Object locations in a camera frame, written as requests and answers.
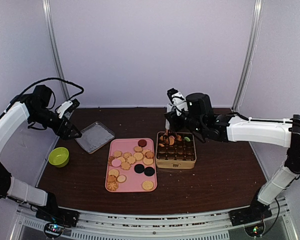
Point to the gold cookie tin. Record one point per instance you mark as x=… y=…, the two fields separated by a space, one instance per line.
x=181 y=155

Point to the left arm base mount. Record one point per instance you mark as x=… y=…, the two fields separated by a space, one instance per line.
x=61 y=216

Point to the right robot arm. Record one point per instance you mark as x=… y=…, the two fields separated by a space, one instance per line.
x=234 y=127

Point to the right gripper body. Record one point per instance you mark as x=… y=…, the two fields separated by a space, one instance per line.
x=176 y=125

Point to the aluminium corner post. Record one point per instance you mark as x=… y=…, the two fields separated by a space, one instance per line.
x=52 y=38
x=247 y=64

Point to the aluminium corner post left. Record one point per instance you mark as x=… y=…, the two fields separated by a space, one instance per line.
x=52 y=38

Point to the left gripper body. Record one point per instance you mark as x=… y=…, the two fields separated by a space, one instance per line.
x=57 y=130

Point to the yellow round cookie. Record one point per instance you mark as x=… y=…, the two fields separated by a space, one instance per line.
x=147 y=185

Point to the black sandwich cookie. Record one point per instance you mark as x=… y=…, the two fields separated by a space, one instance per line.
x=149 y=171
x=139 y=168

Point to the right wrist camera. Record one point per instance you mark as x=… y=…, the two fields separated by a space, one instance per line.
x=199 y=104

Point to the pink tray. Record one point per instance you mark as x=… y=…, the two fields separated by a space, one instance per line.
x=130 y=154

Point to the silver metal tin lid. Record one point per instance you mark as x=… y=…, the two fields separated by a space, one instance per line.
x=94 y=137

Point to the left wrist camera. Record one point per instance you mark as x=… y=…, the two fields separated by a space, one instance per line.
x=41 y=96

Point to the aluminium corner post right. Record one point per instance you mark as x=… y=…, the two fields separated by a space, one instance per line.
x=247 y=64

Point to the green bowl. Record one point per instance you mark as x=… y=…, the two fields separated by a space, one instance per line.
x=59 y=157

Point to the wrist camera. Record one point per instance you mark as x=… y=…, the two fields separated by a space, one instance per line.
x=199 y=104
x=41 y=96

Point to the pink round cookie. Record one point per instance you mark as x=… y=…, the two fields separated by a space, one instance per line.
x=116 y=163

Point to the swirl butter cookie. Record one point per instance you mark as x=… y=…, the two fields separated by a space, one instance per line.
x=112 y=186

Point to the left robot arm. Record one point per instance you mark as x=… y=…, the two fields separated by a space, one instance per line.
x=26 y=109

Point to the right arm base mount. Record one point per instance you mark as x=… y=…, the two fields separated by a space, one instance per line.
x=248 y=215

